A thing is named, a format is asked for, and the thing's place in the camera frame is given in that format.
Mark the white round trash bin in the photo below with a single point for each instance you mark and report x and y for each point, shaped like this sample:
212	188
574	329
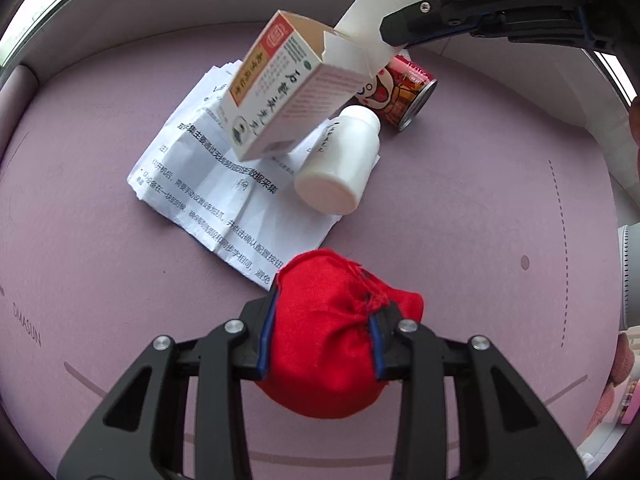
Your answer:
631	280

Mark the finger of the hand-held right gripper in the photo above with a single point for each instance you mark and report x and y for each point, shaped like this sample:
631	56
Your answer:
405	25
550	25

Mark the white and orange medicine box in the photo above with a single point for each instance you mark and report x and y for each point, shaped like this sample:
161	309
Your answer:
280	105

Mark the white plastic bottle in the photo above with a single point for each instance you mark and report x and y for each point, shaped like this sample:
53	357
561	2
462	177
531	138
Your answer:
340	165

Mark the red drink can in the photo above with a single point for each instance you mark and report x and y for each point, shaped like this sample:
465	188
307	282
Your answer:
400	95

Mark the pink slipper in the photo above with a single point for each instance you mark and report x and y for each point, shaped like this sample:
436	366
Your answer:
612	410

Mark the printed white paper sheet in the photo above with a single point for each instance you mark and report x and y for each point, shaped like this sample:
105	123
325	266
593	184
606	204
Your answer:
210	195

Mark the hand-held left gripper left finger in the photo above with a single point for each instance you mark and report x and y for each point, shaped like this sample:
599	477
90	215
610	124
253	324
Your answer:
265	340

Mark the red cloth ball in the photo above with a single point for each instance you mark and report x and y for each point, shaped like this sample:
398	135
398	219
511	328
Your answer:
330	335

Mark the purple yoga mat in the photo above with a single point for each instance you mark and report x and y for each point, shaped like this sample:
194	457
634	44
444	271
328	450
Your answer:
100	210

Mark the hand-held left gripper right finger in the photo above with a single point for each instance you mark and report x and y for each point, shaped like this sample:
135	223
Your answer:
376	350

